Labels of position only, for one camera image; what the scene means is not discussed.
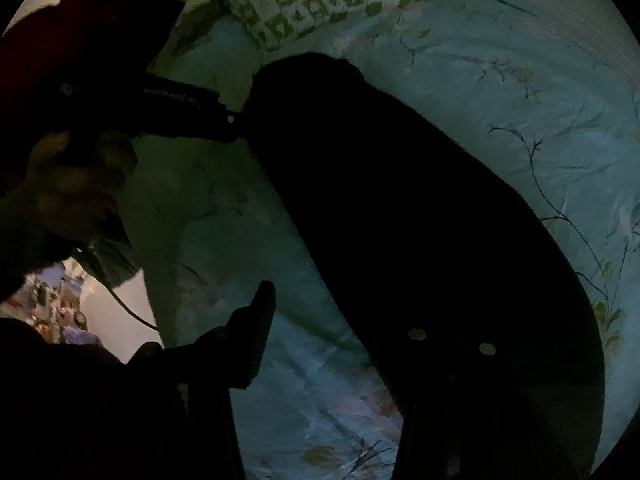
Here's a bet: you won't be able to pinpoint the person's left hand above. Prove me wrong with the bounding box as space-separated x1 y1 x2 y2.
26 129 139 257

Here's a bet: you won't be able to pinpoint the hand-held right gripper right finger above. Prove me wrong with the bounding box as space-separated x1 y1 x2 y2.
394 317 601 480

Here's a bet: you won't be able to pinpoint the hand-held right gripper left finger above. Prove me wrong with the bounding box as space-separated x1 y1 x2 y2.
129 281 277 480

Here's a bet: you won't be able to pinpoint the black pants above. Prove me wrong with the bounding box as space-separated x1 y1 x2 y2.
242 52 607 466

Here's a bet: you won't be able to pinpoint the white striped blanket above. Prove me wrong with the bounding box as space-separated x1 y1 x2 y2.
410 0 640 92

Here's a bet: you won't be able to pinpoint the black cable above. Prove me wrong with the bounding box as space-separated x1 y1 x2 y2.
75 244 161 333

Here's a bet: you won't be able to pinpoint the colourful clutter pile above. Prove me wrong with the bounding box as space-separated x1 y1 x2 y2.
2 259 103 347

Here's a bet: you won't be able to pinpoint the teal floral bed sheet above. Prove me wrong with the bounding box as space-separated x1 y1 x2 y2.
117 0 640 480

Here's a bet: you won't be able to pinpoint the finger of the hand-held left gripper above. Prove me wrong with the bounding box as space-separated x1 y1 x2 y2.
212 91 251 144

